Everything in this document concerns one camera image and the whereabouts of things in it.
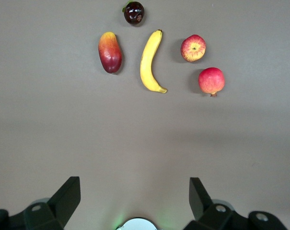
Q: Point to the red orange mango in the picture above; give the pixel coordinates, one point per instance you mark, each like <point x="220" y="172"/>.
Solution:
<point x="110" y="54"/>

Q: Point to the red yellow apple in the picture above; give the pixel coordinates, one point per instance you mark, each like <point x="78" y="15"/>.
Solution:
<point x="193" y="48"/>

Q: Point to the dark purple plum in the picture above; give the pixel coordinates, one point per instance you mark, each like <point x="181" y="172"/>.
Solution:
<point x="134" y="13"/>

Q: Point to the yellow banana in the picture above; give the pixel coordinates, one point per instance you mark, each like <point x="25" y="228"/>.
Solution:
<point x="148" y="62"/>

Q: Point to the red pomegranate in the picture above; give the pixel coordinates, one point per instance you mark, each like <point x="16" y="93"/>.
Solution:
<point x="211" y="81"/>

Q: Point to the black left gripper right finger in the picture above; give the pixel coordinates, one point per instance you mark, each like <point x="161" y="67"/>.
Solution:
<point x="202" y="203"/>

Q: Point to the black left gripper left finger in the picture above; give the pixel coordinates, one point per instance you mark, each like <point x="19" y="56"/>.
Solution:
<point x="61" y="203"/>

